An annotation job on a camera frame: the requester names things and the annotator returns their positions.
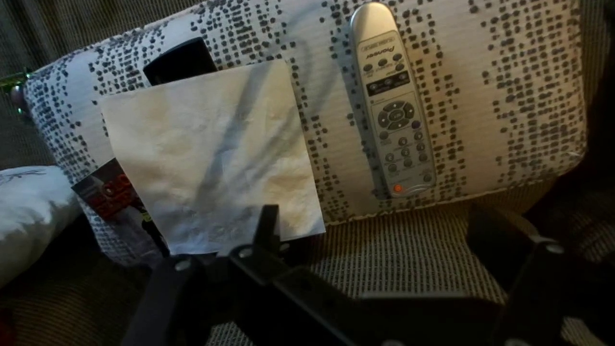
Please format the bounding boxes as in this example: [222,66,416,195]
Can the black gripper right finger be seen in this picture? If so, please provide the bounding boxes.
[466,201,615,346]

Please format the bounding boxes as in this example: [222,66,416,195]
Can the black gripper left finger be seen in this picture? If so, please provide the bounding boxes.
[119,201,386,346]

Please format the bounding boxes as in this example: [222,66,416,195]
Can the white cloth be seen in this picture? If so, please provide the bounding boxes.
[97,59,328,257]
[0,163,82,289]

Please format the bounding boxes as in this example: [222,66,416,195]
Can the white black-dotted pillow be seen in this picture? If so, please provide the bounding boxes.
[21,0,589,270]

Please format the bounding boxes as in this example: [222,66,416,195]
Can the silver remote control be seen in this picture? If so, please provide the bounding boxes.
[347,0,440,201]

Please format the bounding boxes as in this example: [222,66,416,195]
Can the black remote control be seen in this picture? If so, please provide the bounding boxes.
[140,34,218,88]

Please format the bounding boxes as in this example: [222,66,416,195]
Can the dark red magazine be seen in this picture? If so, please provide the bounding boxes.
[71,157,145,222]

